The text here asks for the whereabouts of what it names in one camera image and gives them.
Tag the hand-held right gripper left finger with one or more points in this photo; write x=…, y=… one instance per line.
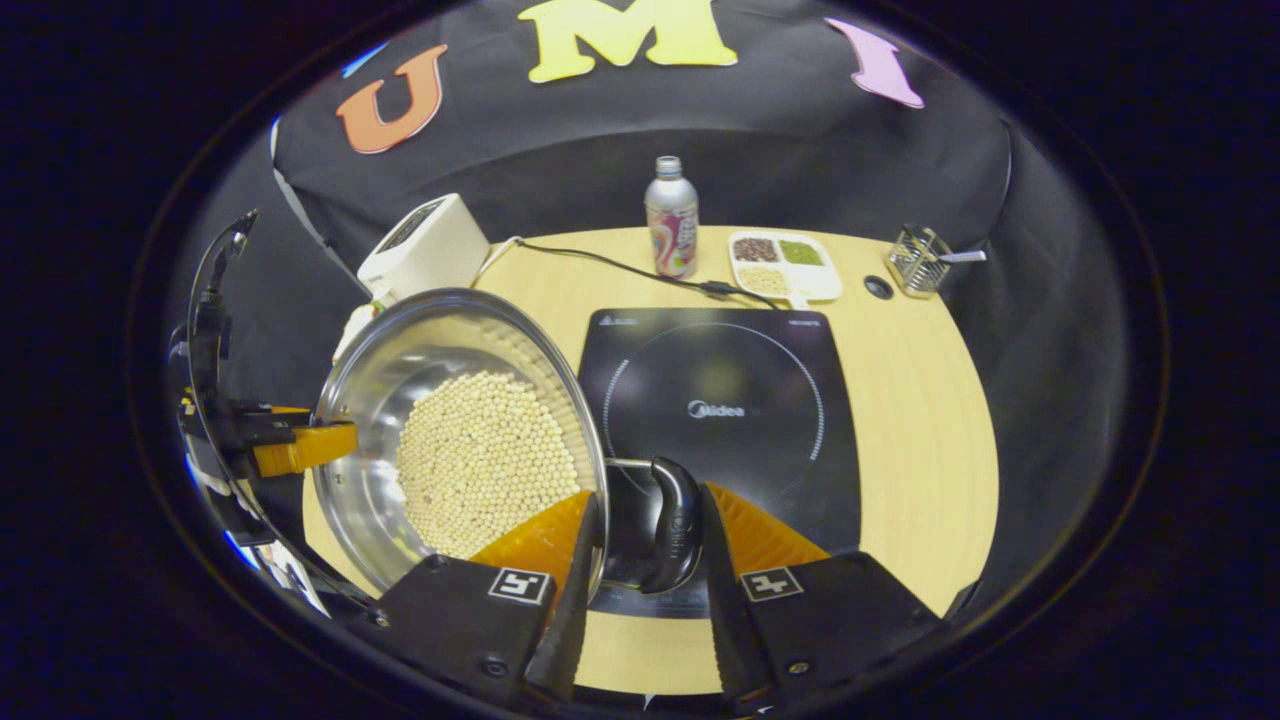
x=580, y=620

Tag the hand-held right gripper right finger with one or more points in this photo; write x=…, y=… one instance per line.
x=722, y=620

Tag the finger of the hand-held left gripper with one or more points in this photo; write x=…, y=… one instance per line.
x=305, y=448
x=250, y=415

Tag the stainless steel pot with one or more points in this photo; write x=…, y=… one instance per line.
x=370, y=420

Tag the black induction cooktop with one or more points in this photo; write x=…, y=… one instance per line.
x=740, y=400

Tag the heap of soybeans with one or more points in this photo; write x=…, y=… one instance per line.
x=480, y=460

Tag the white toaster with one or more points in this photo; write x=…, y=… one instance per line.
x=425, y=245

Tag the pile of yellow beans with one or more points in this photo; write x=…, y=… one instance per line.
x=763, y=280

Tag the white divided dish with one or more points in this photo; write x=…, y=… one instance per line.
x=815, y=280

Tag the pile of brown beans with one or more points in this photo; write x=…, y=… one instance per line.
x=755, y=249

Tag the pile of green beans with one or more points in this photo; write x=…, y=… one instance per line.
x=801, y=252

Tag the printed metal drink bottle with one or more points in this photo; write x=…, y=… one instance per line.
x=672, y=225

